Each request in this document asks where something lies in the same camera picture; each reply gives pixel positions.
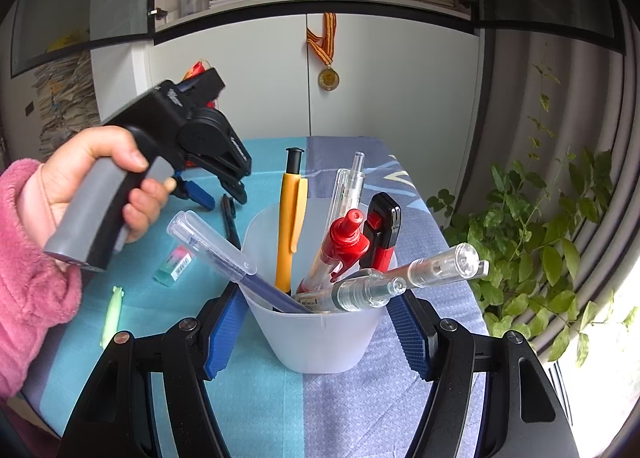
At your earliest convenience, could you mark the green leafy vine plant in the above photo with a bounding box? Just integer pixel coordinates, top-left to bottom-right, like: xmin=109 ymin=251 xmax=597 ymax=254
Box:
xmin=425 ymin=62 xmax=640 ymax=369

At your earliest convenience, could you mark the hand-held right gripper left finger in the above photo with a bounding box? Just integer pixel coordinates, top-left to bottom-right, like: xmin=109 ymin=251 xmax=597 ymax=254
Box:
xmin=57 ymin=282 xmax=251 ymax=458

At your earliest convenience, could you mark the grey curtain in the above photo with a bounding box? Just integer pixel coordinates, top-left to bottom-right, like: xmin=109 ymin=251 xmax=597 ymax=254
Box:
xmin=480 ymin=2 xmax=640 ymax=364

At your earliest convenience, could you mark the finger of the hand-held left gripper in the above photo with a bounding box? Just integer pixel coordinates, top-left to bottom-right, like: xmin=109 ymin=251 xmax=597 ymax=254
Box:
xmin=172 ymin=175 xmax=217 ymax=211
xmin=212 ymin=168 xmax=251 ymax=206

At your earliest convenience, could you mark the person's left hand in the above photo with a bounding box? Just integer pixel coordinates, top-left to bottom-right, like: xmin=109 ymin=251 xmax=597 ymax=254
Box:
xmin=20 ymin=127 xmax=178 ymax=246

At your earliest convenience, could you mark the light green novelty pen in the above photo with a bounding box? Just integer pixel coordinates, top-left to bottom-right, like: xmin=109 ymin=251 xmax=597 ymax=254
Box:
xmin=99 ymin=286 xmax=124 ymax=350

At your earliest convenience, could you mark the orange and black pen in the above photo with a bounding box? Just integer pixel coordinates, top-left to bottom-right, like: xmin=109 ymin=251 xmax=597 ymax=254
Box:
xmin=274 ymin=148 xmax=309 ymax=296

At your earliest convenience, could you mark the translucent white plastic cup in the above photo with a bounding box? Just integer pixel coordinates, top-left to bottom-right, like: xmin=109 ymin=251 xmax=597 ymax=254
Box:
xmin=239 ymin=198 xmax=401 ymax=375

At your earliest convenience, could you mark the silver clear pen white grip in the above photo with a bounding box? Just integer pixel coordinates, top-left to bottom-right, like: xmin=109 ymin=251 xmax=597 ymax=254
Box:
xmin=327 ymin=152 xmax=366 ymax=233

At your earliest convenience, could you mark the red gel pen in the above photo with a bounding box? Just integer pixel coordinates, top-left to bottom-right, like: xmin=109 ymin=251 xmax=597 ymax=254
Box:
xmin=297 ymin=209 xmax=372 ymax=296

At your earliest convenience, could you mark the mint green clear pen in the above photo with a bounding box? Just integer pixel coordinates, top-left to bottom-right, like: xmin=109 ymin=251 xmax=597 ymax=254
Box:
xmin=295 ymin=269 xmax=407 ymax=313

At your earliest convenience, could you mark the tall pile of papers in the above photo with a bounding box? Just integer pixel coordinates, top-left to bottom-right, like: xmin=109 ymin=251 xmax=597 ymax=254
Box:
xmin=32 ymin=50 xmax=103 ymax=161

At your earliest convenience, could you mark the grey clear retractable pen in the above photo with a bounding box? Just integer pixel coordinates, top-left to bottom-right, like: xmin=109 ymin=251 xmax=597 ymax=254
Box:
xmin=385 ymin=243 xmax=491 ymax=291

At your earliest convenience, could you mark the wide dark glass cabinet door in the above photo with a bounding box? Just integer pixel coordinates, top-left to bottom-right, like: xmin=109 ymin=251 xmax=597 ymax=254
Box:
xmin=10 ymin=0 xmax=161 ymax=78

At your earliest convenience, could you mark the person's left forearm pink sleeve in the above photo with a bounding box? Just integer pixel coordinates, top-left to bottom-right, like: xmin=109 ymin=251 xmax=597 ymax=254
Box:
xmin=0 ymin=158 xmax=83 ymax=399

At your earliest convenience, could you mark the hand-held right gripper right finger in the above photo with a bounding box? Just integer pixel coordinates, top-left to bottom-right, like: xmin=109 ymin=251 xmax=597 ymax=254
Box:
xmin=387 ymin=288 xmax=581 ymax=458

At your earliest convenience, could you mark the blue gel pen clear cap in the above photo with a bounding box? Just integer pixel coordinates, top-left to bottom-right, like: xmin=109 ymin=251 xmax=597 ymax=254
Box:
xmin=167 ymin=210 xmax=313 ymax=315

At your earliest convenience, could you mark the pink and green eraser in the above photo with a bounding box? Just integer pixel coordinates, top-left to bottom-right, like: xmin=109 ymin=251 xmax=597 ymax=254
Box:
xmin=152 ymin=245 xmax=195 ymax=286

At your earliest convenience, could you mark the gold medal striped ribbon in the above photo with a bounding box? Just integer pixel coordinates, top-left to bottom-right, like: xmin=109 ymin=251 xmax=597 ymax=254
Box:
xmin=306 ymin=12 xmax=342 ymax=91

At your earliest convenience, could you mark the white bookshelf cabinet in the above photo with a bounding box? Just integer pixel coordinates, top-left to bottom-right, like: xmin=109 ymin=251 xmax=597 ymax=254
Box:
xmin=90 ymin=0 xmax=486 ymax=173

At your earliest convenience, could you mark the red pyramid snack bag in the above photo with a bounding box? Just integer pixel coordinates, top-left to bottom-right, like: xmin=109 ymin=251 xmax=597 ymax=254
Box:
xmin=181 ymin=61 xmax=211 ymax=84

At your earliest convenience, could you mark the yellow object behind glass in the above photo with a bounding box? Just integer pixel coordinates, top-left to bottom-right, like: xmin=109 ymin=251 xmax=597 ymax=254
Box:
xmin=47 ymin=30 xmax=83 ymax=53

